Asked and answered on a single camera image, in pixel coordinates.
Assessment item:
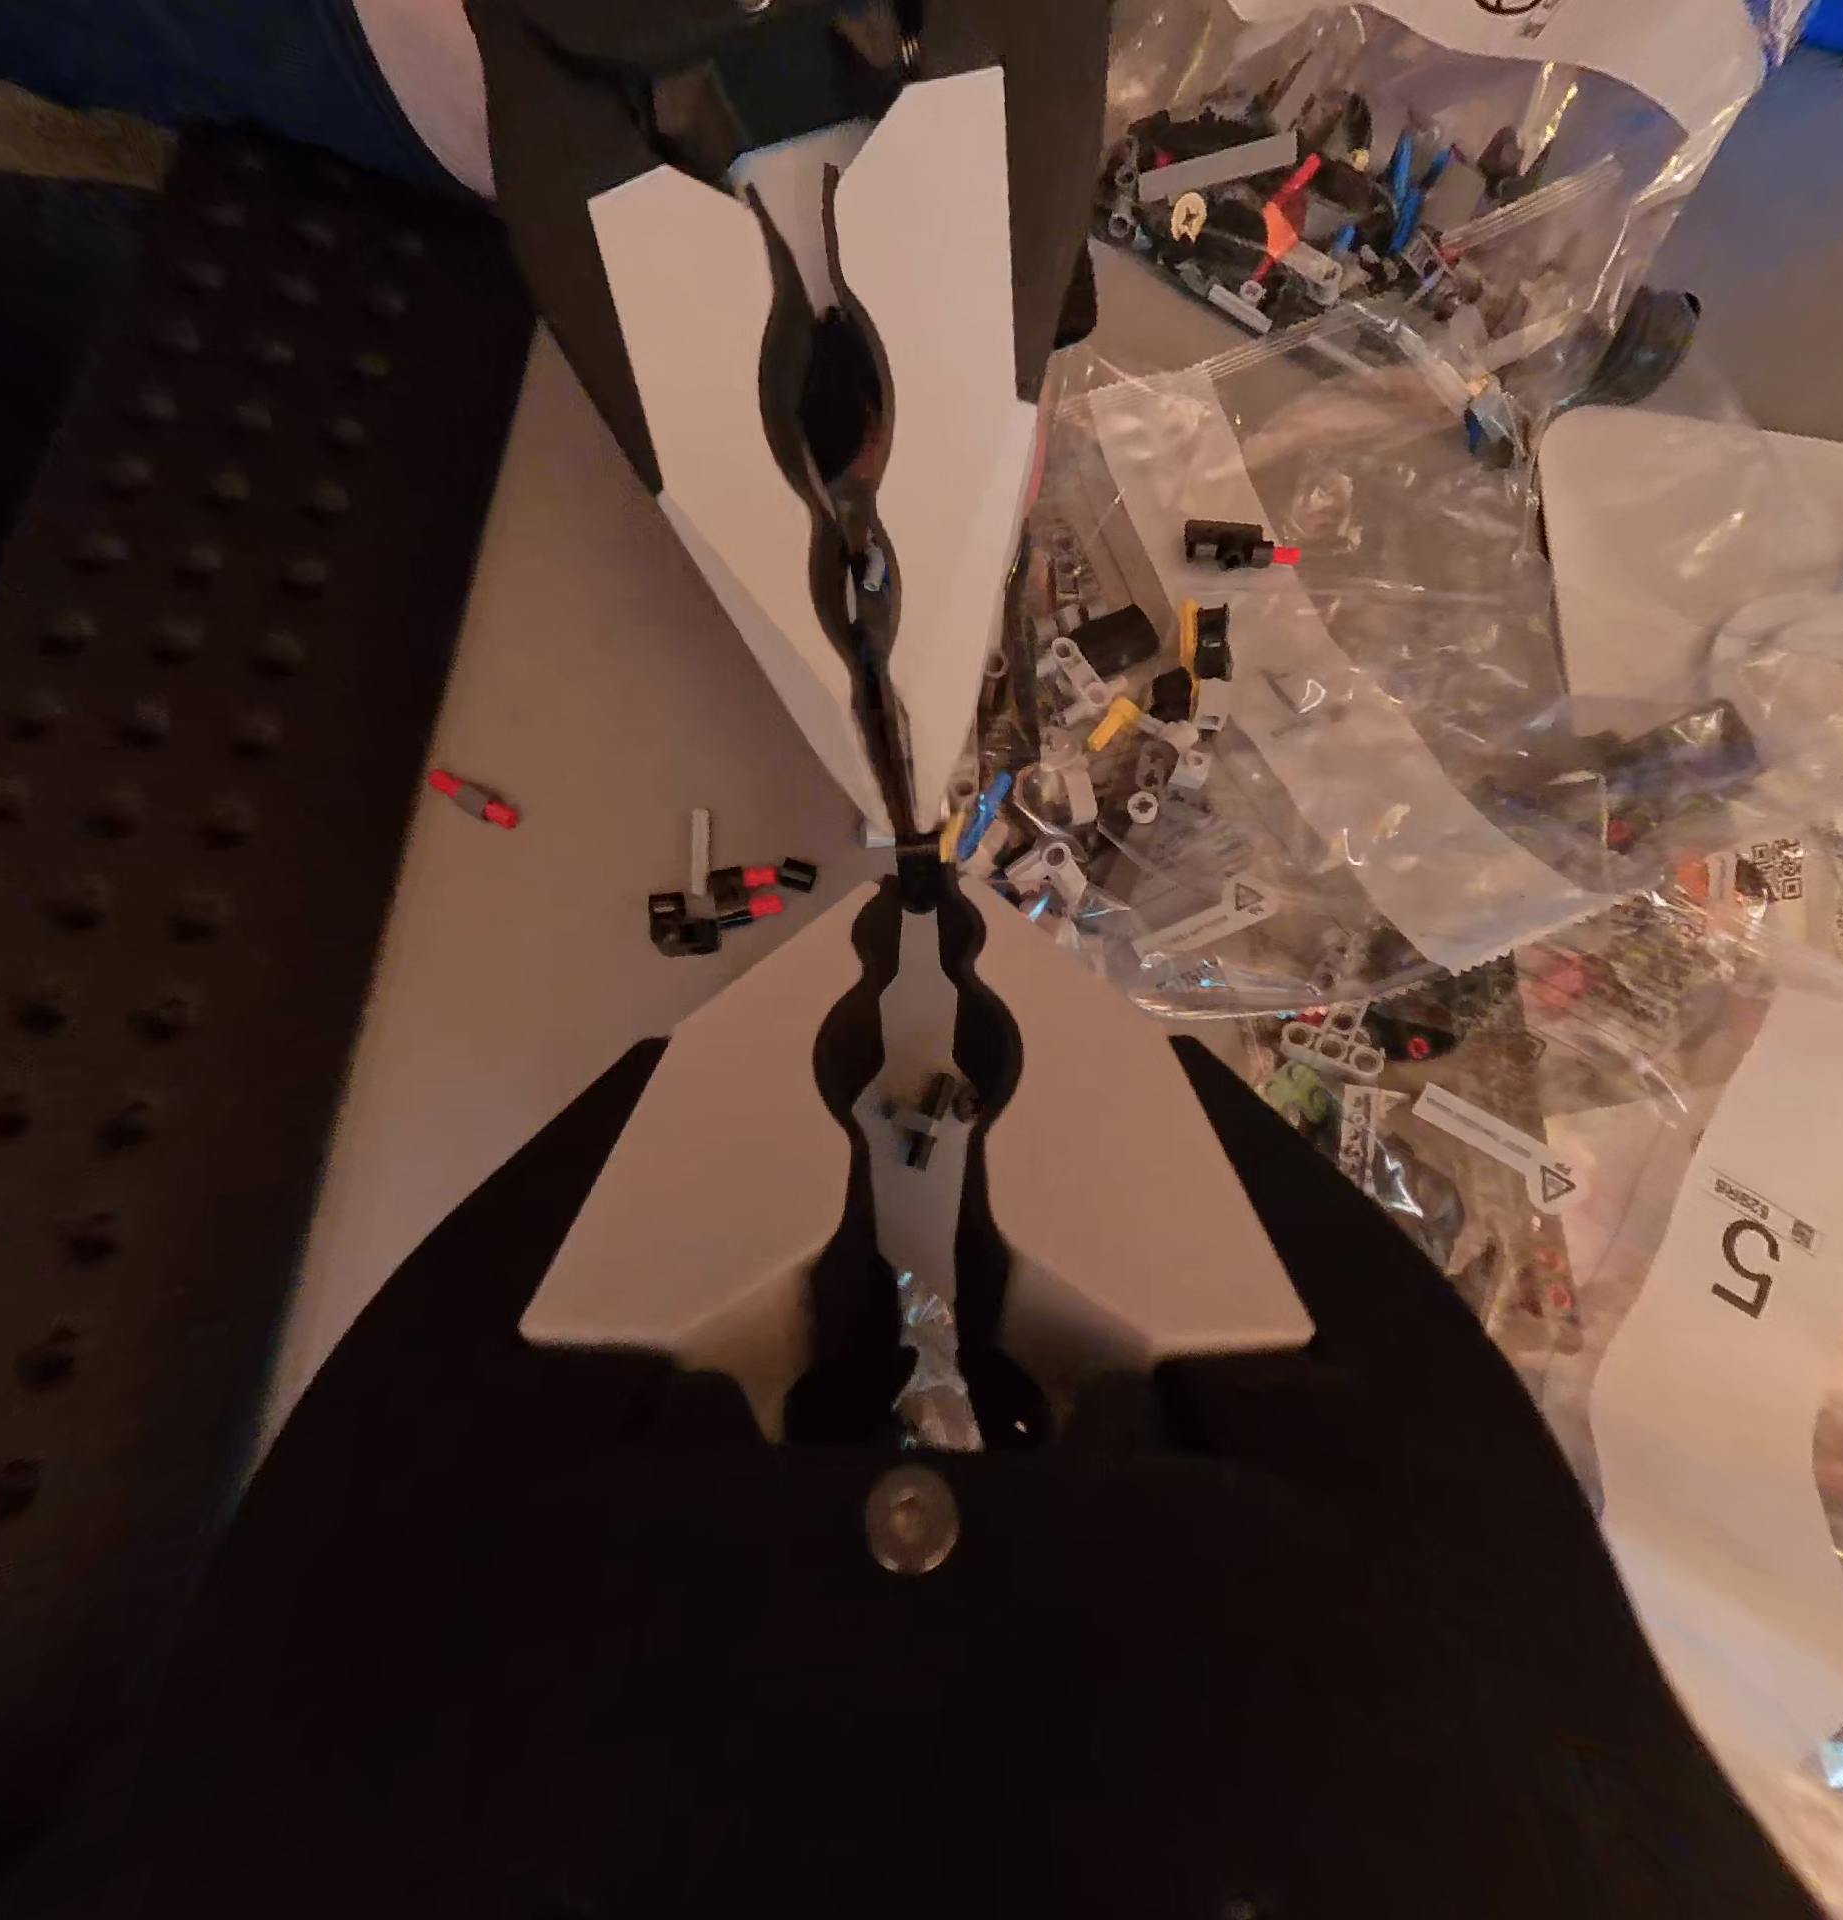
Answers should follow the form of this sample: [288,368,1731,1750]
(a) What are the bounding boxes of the black pin red tip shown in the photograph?
[1181,514,1302,575]

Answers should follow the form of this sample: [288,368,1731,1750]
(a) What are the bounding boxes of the numbered clear plastic bag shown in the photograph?
[1585,982,1843,1792]

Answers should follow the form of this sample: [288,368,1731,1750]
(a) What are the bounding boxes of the empty clear plastic bag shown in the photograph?
[1048,349,1635,1023]

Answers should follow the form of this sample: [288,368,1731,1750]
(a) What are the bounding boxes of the person's left hand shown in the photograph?
[355,0,498,199]

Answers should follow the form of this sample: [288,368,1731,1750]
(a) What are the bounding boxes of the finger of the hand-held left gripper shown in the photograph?
[586,162,914,847]
[823,64,1048,832]

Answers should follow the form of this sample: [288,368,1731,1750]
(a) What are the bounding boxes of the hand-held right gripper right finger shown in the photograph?
[933,876,1321,1445]

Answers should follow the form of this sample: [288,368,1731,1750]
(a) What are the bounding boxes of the black perforated board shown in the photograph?
[0,119,540,1728]

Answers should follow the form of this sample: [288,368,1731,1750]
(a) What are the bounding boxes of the black round object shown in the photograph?
[1596,284,1706,409]

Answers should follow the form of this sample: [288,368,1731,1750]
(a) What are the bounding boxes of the scattered loose lego pieces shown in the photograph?
[643,806,983,1176]

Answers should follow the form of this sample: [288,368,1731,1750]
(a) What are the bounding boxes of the sealed bags with dark parts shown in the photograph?
[1252,961,1597,1354]

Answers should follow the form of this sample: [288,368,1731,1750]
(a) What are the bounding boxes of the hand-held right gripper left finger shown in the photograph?
[515,876,905,1445]

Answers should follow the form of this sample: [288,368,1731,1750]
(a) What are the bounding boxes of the clear bag long dark parts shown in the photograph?
[1093,0,1776,467]

